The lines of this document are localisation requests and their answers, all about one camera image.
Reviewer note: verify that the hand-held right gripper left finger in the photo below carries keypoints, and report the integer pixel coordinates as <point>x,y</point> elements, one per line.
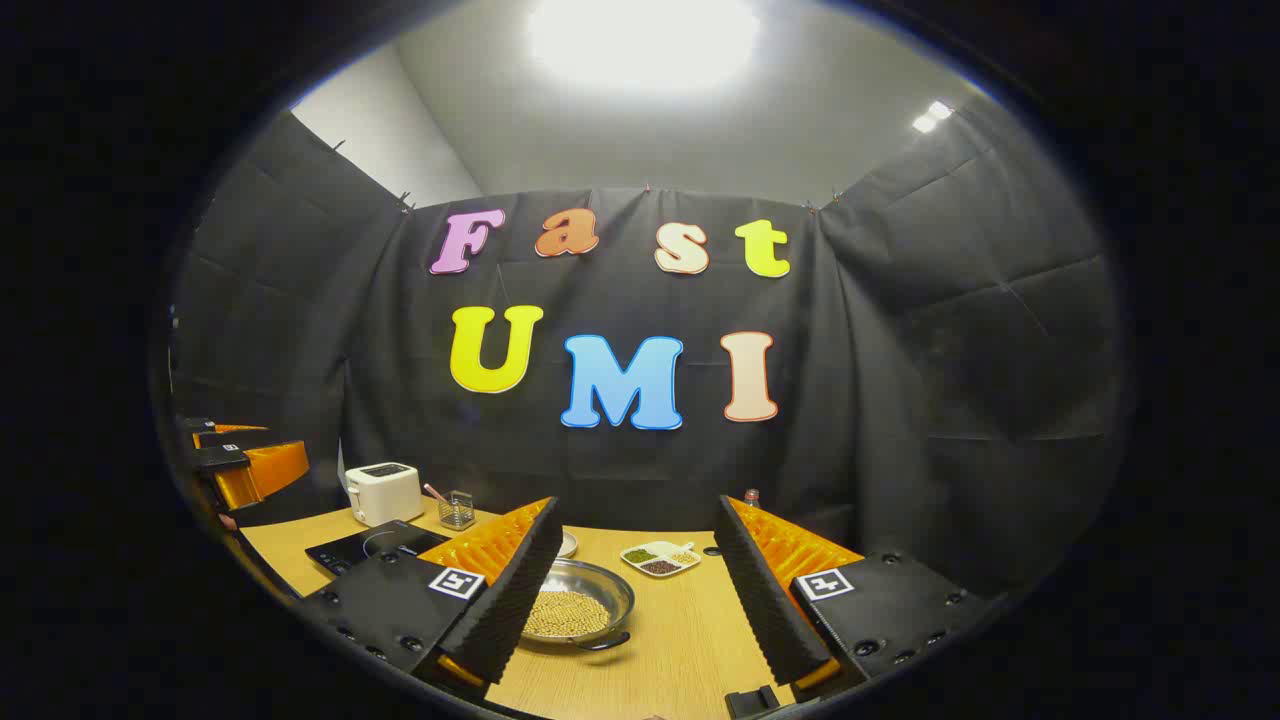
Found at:
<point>505,610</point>

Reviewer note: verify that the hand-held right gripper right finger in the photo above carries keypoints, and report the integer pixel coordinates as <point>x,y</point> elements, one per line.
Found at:
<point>765,600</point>

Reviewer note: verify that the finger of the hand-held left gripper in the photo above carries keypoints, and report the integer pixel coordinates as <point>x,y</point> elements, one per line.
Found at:
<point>265,472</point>
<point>240,439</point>

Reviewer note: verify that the steel pot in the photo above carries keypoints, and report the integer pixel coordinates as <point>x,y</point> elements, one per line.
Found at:
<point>595,580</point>

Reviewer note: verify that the black induction cooktop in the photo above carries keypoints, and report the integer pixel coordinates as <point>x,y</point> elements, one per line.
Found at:
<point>375,545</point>

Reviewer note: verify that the pile of soybeans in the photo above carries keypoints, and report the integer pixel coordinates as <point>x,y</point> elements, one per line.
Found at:
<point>567,614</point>

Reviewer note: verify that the white round plate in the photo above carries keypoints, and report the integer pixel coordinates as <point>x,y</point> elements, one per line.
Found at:
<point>569,544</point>

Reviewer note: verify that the heap of dark red beans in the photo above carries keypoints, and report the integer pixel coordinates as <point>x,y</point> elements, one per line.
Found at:
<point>660,567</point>

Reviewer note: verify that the white divided dish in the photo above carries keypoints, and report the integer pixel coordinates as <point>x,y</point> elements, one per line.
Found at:
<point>662,548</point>

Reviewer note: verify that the white toaster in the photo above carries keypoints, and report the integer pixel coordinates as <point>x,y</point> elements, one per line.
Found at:
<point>385,495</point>

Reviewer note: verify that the heap of green mung beans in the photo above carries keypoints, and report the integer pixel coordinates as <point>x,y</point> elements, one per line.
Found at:
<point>640,556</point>

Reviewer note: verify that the pink stick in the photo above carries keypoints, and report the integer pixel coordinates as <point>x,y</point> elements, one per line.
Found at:
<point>434,492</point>

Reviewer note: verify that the small ceiling light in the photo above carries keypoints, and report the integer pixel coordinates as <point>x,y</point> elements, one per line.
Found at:
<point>932,116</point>

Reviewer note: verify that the large ceiling light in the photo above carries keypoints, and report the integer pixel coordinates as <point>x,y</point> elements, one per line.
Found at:
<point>640,45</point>

